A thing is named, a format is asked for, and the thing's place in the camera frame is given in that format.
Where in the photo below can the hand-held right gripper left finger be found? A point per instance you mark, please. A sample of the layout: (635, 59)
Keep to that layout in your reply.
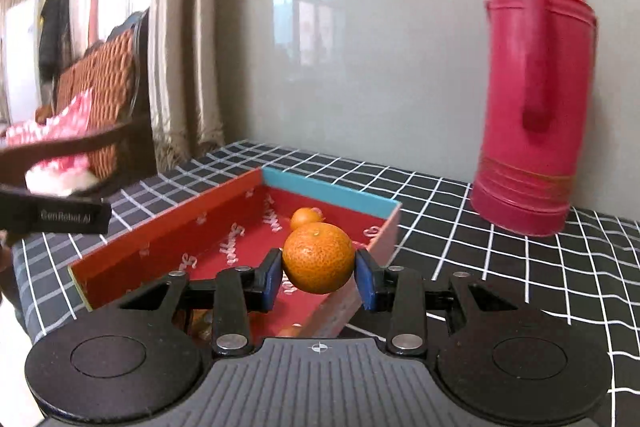
(273, 279)

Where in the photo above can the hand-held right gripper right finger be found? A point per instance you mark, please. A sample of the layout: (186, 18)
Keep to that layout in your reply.
(364, 278)

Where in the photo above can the red cardboard box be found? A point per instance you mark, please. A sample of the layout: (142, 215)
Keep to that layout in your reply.
(220, 227)

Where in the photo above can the small orange tangerine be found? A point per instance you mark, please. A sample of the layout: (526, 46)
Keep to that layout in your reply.
(304, 219)

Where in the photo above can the pink patterned cloth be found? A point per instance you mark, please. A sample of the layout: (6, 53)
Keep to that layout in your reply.
(65, 127)

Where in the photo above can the black checkered tablecloth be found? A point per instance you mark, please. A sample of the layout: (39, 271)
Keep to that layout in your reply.
(500, 267)

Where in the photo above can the wooden sofa with orange cushion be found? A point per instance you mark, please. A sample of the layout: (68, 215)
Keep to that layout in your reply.
(107, 82)

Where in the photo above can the dark hanging jacket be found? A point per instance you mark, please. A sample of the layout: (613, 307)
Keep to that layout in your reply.
(52, 32)

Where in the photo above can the red thermos flask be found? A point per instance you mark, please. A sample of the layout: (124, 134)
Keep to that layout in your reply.
(535, 107)

